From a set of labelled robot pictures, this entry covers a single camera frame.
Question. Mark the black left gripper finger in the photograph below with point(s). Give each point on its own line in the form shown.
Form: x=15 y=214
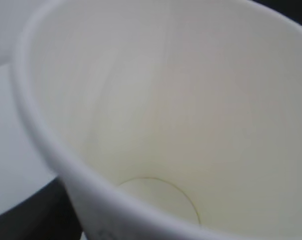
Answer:
x=46 y=215

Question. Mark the white paper cup green logo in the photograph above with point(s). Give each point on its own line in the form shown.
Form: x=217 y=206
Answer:
x=167 y=119

